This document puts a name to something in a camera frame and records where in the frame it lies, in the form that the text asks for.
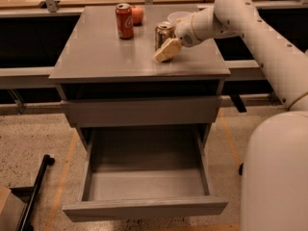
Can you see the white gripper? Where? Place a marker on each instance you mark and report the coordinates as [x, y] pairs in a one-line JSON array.
[[184, 30]]

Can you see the gold orange soda can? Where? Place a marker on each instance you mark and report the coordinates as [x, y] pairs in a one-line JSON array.
[[163, 31]]

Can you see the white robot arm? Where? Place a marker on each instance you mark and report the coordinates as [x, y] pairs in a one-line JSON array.
[[275, 171]]

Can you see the red cola can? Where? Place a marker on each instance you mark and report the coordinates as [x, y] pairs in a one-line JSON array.
[[124, 21]]

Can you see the closed grey top drawer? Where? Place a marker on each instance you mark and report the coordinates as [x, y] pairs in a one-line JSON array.
[[144, 111]]

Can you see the grey drawer cabinet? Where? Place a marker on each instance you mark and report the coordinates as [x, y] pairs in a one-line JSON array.
[[98, 65]]

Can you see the open grey middle drawer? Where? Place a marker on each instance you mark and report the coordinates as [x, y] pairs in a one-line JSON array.
[[145, 172]]

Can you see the white ceramic bowl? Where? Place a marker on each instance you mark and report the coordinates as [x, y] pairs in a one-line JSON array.
[[175, 17]]

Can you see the red apple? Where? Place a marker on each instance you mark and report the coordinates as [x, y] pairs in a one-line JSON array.
[[137, 13]]

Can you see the black office chair base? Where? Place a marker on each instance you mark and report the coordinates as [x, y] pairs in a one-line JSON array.
[[241, 169]]

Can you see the brown cardboard box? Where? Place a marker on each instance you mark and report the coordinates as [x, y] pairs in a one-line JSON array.
[[11, 209]]

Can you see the grey metal rail shelf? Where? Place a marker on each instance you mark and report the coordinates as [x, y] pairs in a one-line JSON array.
[[38, 77]]

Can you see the black cart frame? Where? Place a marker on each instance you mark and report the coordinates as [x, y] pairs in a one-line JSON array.
[[29, 195]]

